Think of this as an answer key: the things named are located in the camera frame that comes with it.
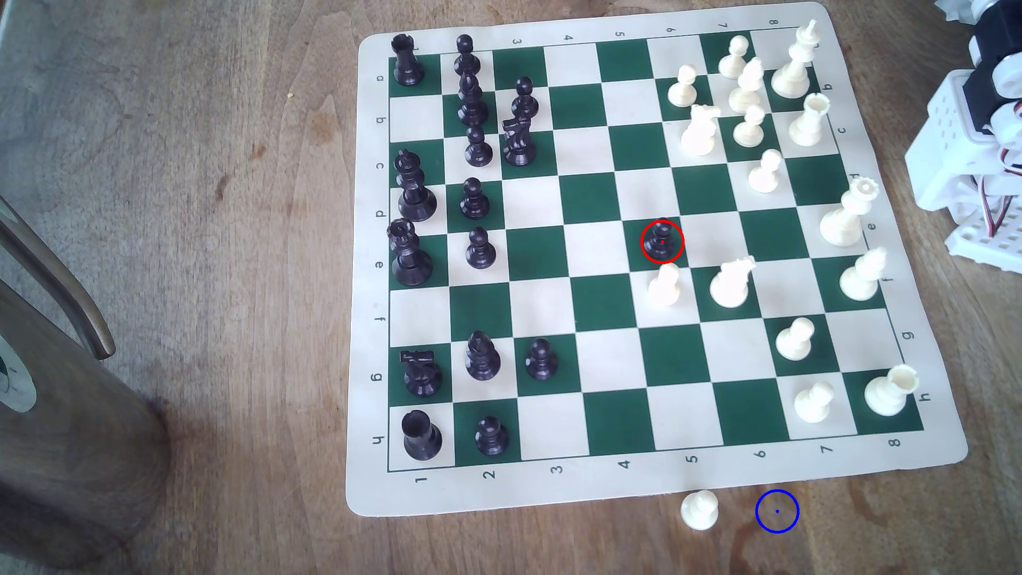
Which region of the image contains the black chess rook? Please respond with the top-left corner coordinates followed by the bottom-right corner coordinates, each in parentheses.
top-left (390, 32), bottom-right (426, 87)
top-left (401, 409), bottom-right (443, 462)

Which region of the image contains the black chess knight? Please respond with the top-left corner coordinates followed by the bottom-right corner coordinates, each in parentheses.
top-left (501, 117), bottom-right (538, 167)
top-left (401, 349), bottom-right (443, 398)

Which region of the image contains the green and white chess mat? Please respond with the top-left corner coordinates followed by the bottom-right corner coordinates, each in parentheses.
top-left (345, 2), bottom-right (969, 518)

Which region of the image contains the white chess king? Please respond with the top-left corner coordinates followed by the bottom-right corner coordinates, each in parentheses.
top-left (770, 19), bottom-right (821, 100)

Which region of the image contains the white chess rook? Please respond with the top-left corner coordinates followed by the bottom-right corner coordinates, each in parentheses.
top-left (788, 93), bottom-right (831, 148)
top-left (864, 364), bottom-right (920, 418)

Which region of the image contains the white chess pawn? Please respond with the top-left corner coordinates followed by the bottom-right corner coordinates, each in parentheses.
top-left (748, 149), bottom-right (784, 194)
top-left (647, 262), bottom-right (682, 308)
top-left (775, 317), bottom-right (816, 362)
top-left (680, 490), bottom-right (720, 532)
top-left (794, 380), bottom-right (836, 424)
top-left (666, 64), bottom-right (699, 109)
top-left (718, 35), bottom-right (751, 79)
top-left (733, 104), bottom-right (767, 149)

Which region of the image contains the black chess queen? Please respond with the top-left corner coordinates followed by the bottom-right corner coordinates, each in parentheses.
top-left (387, 218), bottom-right (434, 288)

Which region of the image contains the red white black servo cable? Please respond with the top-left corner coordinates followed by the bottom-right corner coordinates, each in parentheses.
top-left (968, 100), bottom-right (1022, 239)

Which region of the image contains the black chess bishop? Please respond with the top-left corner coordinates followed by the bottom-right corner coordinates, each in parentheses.
top-left (466, 331), bottom-right (501, 381)
top-left (457, 73), bottom-right (490, 126)

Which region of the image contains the white chess bishop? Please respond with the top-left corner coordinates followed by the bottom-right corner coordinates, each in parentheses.
top-left (728, 56), bottom-right (766, 113)
top-left (839, 246), bottom-right (889, 302)

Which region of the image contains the white chess knight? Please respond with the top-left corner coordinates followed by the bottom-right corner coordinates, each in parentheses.
top-left (709, 256), bottom-right (757, 310)
top-left (680, 104), bottom-right (722, 158)

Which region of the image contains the black chess pawn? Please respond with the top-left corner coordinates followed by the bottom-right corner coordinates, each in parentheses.
top-left (475, 415), bottom-right (510, 457)
top-left (460, 177), bottom-right (491, 220)
top-left (454, 34), bottom-right (482, 77)
top-left (511, 76), bottom-right (540, 119)
top-left (466, 227), bottom-right (497, 270)
top-left (465, 125), bottom-right (494, 168)
top-left (525, 338), bottom-right (559, 380)
top-left (645, 222), bottom-right (681, 261)

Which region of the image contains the black chess king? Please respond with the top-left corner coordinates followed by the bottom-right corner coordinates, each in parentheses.
top-left (394, 149), bottom-right (439, 223)

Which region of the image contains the white chess queen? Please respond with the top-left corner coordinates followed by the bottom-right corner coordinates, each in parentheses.
top-left (820, 176), bottom-right (880, 247)

